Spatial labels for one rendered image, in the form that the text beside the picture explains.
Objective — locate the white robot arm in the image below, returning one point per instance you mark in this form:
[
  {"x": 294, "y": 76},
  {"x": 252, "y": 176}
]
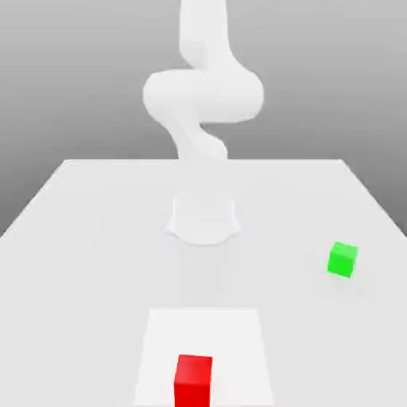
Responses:
[{"x": 203, "y": 95}]

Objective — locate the small green cube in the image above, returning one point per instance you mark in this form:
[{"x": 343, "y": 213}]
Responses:
[{"x": 341, "y": 260}]

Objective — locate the small red cube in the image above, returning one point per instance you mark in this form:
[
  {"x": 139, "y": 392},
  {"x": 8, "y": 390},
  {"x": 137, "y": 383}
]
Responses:
[{"x": 193, "y": 381}]

